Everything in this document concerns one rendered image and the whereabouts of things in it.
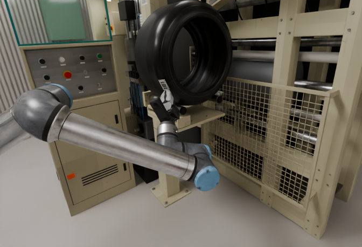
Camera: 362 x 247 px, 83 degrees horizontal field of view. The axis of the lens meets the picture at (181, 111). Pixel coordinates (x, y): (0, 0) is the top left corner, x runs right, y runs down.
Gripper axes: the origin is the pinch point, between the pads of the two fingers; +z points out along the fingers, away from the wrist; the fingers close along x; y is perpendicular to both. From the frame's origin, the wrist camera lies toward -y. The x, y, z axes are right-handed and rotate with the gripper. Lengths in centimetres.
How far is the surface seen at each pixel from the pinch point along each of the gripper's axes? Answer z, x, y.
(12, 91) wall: 115, -253, 18
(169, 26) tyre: 19.5, 12.2, -17.6
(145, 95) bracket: 18.6, -26.4, 16.9
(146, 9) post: 58, -7, -13
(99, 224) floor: -47, -92, 60
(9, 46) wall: 156, -229, -15
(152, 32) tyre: 19.4, 3.6, -18.8
